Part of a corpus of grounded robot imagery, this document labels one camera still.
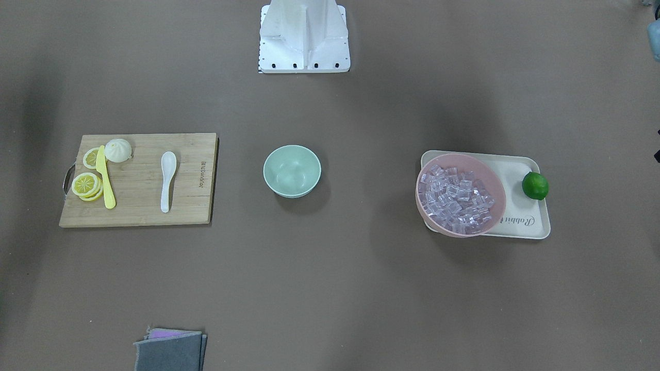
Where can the pink bowl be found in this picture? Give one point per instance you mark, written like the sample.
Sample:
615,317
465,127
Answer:
459,195

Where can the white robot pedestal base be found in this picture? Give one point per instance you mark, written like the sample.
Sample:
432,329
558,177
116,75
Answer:
303,37

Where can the mint green bowl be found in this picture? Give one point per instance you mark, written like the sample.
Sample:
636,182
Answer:
292,171

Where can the cream rectangular tray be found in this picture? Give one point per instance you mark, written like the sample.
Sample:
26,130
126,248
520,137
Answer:
514,214

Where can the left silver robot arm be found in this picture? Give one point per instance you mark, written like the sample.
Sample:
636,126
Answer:
653,32

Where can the lower lemon slice stack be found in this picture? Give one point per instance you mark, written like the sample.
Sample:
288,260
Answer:
87,186

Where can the grey folded cloth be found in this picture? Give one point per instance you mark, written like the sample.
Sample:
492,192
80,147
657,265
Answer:
170,349

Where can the pile of clear ice cubes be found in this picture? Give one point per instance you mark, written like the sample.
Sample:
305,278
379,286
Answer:
456,201

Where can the upper lemon slice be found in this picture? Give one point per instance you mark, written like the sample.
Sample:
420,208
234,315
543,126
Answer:
90,158

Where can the green lime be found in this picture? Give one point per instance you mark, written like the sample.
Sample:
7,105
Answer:
535,186

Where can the yellow plastic knife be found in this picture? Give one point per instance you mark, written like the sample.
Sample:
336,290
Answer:
102,169

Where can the bamboo cutting board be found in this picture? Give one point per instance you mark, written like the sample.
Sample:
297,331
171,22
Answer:
137,185

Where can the white ceramic spoon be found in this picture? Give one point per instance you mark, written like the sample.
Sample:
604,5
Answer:
168,164

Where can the white lemon half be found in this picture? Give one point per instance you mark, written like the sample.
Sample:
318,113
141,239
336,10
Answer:
118,150

